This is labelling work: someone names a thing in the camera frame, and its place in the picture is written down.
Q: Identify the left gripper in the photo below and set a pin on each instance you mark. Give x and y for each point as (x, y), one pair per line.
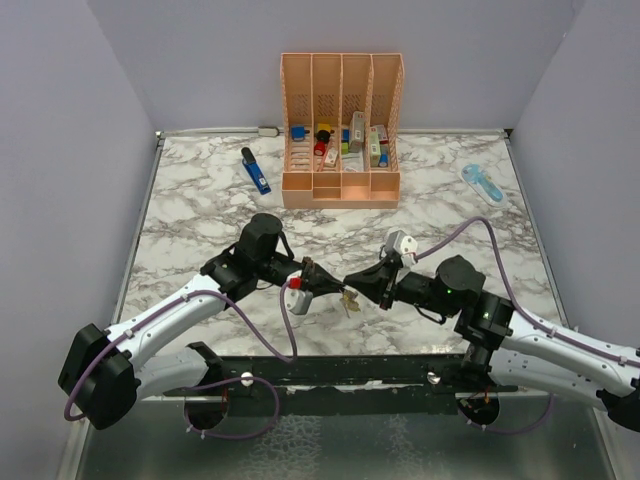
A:
(317, 279)

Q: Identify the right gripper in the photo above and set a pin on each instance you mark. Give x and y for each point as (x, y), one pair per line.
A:
(379, 283)

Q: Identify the metal key holder red handle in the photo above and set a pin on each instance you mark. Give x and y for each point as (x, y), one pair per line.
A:
(349, 302)

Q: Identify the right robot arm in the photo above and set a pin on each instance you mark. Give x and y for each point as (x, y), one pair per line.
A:
(508, 345)

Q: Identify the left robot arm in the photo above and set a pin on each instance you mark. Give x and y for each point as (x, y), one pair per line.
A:
(165, 320)

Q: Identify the blue stapler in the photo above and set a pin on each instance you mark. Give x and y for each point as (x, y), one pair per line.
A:
(254, 171)

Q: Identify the black red bottle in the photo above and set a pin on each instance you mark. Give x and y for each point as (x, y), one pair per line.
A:
(323, 138)

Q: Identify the grey green box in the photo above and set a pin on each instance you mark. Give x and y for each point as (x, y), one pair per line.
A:
(356, 132)

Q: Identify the white red box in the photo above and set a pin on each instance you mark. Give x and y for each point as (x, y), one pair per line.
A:
(378, 146)

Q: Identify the blue blister pack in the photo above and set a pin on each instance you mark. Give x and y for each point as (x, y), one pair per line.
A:
(480, 181)

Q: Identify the blue cube in organizer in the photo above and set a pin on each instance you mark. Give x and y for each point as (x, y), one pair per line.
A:
(298, 133)

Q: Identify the peach desk organizer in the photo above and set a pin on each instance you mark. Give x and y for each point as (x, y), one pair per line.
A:
(329, 88)

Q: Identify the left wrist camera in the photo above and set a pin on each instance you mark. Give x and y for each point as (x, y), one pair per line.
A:
(296, 300)

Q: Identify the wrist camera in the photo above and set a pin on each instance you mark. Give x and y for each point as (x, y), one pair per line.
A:
(296, 300)
(402, 246)

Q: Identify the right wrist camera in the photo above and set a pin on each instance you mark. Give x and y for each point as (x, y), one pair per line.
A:
(402, 246)

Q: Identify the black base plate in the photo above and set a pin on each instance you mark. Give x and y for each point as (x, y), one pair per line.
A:
(310, 386)

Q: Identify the white plug at wall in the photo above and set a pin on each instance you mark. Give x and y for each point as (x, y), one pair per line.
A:
(268, 131)

